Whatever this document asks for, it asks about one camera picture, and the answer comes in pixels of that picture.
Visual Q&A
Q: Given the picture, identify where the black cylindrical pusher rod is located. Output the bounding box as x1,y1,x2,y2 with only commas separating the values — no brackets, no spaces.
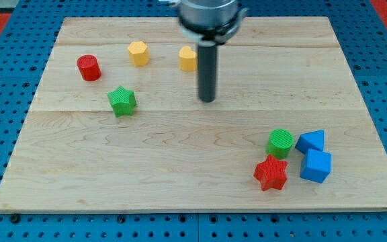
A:
197,45,218,103

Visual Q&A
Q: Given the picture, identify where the yellow heart block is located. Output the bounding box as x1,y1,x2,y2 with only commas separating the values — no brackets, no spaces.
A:
179,46,198,71

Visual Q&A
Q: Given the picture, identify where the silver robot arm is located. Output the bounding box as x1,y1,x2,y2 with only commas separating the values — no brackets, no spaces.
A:
159,0,249,103

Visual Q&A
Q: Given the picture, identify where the light wooden board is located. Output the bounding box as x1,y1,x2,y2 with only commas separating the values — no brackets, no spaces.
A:
0,17,387,214

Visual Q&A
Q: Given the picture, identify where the yellow hexagon block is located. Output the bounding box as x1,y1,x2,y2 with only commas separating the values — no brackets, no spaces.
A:
127,41,150,67

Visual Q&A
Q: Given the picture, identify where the green star block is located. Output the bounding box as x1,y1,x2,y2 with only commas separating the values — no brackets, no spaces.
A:
107,86,136,117

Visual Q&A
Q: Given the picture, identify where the green cylinder block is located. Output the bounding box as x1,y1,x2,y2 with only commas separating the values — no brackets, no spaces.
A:
265,128,294,159

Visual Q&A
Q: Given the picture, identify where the red cylinder block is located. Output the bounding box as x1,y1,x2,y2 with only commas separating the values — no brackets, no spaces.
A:
77,54,101,81

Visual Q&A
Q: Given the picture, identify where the red star block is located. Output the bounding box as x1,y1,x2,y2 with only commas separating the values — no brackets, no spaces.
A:
253,155,288,191

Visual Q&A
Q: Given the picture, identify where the blue triangle block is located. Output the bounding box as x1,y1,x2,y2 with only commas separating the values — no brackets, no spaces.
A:
295,130,325,154

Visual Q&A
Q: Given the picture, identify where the blue cube block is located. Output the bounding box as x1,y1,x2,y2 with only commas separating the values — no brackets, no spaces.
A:
300,149,332,184

